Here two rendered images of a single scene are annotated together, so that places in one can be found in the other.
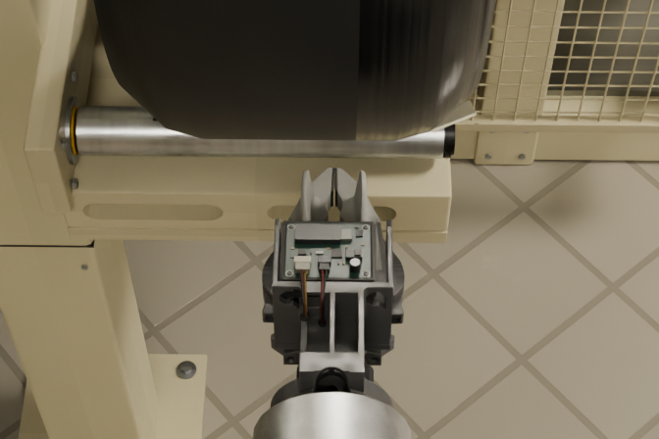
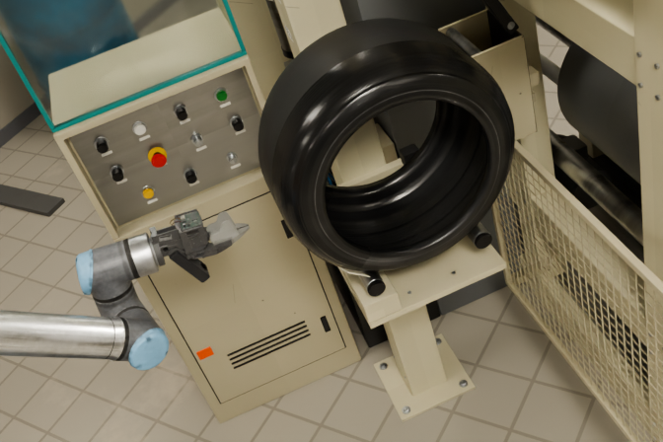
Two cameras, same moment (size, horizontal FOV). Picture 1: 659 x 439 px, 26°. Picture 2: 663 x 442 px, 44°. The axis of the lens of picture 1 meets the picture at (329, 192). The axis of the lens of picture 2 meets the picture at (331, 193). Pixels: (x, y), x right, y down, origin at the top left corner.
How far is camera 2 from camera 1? 1.62 m
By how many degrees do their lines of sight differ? 56
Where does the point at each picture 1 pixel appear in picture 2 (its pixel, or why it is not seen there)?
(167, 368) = (460, 377)
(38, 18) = (341, 173)
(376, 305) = (181, 237)
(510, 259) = not seen: outside the picture
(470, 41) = (299, 225)
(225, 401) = (460, 405)
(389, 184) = (360, 290)
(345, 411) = (141, 240)
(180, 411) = (445, 391)
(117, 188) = not seen: hidden behind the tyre
